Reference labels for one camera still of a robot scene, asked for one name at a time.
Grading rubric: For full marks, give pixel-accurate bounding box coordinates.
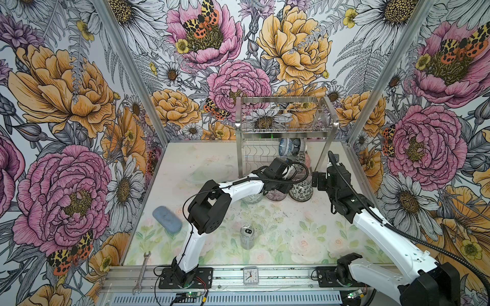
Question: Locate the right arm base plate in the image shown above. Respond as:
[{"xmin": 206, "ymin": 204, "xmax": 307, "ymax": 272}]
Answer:
[{"xmin": 310, "ymin": 266, "xmax": 367, "ymax": 289}]

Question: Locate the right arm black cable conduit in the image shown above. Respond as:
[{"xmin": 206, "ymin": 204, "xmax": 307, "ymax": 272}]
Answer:
[{"xmin": 327, "ymin": 150, "xmax": 490, "ymax": 306}]

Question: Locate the aluminium front rail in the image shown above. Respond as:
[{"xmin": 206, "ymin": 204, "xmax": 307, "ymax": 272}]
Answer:
[{"xmin": 101, "ymin": 264, "xmax": 355, "ymax": 294}]

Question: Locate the steel two-tier dish rack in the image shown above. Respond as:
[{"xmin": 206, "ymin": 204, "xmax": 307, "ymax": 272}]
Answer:
[{"xmin": 235, "ymin": 96, "xmax": 339, "ymax": 177}]

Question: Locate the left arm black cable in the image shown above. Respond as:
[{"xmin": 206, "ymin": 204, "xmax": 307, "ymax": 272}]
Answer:
[{"xmin": 181, "ymin": 160, "xmax": 310, "ymax": 269}]

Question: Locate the blue floral bowl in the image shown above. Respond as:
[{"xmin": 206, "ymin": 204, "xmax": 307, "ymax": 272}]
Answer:
[{"xmin": 278, "ymin": 138, "xmax": 294, "ymax": 156}]

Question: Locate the green geometric pattern bowl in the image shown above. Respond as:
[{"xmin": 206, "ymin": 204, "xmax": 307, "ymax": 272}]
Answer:
[{"xmin": 242, "ymin": 193, "xmax": 264, "ymax": 205}]

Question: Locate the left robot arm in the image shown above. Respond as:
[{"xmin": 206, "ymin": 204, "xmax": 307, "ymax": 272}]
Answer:
[{"xmin": 171, "ymin": 158, "xmax": 310, "ymax": 288}]

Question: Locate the small white clock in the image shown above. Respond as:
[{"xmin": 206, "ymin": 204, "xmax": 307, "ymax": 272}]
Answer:
[{"xmin": 242, "ymin": 266, "xmax": 259, "ymax": 286}]

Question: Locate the dark speckled pattern bowl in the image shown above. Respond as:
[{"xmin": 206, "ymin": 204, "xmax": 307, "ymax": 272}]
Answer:
[{"xmin": 288, "ymin": 181, "xmax": 314, "ymax": 202}]

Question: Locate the silver drink can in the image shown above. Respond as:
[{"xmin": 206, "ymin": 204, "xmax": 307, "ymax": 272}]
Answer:
[{"xmin": 240, "ymin": 224, "xmax": 255, "ymax": 250}]

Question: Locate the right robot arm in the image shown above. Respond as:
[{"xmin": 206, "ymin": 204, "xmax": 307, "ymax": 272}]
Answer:
[{"xmin": 311, "ymin": 164, "xmax": 461, "ymax": 305}]

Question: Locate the dark grey petal bowl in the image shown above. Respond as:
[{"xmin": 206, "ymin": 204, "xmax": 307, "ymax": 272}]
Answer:
[{"xmin": 292, "ymin": 138, "xmax": 307, "ymax": 156}]

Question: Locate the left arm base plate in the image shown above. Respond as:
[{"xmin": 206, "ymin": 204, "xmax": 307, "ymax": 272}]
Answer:
[{"xmin": 158, "ymin": 267, "xmax": 214, "ymax": 289}]

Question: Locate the steel wrench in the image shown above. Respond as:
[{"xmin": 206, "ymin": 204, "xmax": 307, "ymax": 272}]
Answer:
[{"xmin": 132, "ymin": 251, "xmax": 151, "ymax": 295}]

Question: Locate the purple glass bowl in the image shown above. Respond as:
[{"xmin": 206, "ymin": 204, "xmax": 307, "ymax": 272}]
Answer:
[{"xmin": 265, "ymin": 189, "xmax": 288, "ymax": 201}]

